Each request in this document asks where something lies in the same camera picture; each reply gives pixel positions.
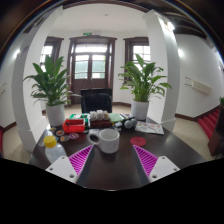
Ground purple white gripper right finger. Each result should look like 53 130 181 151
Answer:
133 145 179 183

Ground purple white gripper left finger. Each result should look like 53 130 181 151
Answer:
46 145 94 183

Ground plastic bottle yellow cap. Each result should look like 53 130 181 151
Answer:
43 135 66 163

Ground red round coaster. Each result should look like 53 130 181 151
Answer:
130 137 146 146

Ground printed paper sheet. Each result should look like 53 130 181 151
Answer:
135 121 164 135

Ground red plastic box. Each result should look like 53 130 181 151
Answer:
62 119 85 133

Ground white speckled mug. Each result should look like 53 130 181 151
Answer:
88 129 120 154

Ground grey round ball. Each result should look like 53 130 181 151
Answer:
124 120 133 129

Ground tray with white cups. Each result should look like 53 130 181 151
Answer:
89 110 112 128

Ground green notebook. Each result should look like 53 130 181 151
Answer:
109 113 123 123

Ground red carpet stairs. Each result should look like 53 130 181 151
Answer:
198 109 219 138

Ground black office chair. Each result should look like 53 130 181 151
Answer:
81 88 112 113

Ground left potted green plant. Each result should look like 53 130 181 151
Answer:
24 56 80 127

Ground potted green plant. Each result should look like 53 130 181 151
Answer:
118 54 172 120
24 56 80 127

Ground right potted green plant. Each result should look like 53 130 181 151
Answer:
118 54 172 120

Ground dark wooden double door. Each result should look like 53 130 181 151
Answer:
66 35 117 105

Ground white wall radiator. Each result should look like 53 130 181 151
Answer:
192 80 212 94

